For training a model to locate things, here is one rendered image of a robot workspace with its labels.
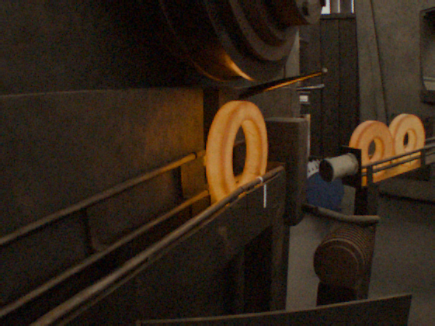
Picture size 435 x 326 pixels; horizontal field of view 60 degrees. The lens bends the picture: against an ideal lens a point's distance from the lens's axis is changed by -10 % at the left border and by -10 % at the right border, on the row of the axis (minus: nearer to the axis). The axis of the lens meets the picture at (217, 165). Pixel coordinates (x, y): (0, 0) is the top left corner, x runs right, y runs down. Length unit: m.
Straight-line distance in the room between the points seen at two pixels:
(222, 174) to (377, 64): 2.83
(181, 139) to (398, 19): 2.88
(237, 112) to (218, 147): 0.07
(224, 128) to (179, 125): 0.07
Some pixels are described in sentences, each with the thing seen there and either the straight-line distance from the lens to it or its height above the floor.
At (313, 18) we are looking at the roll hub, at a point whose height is 0.99.
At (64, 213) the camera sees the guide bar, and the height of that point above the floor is 0.74.
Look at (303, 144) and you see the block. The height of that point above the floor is 0.74.
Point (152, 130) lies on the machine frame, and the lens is 0.61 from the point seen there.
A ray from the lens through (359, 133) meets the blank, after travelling 1.11.
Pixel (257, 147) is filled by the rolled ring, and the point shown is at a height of 0.76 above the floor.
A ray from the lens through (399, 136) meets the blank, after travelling 1.23.
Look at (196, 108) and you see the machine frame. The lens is 0.71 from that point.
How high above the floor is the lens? 0.87
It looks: 11 degrees down
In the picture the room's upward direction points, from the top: 1 degrees counter-clockwise
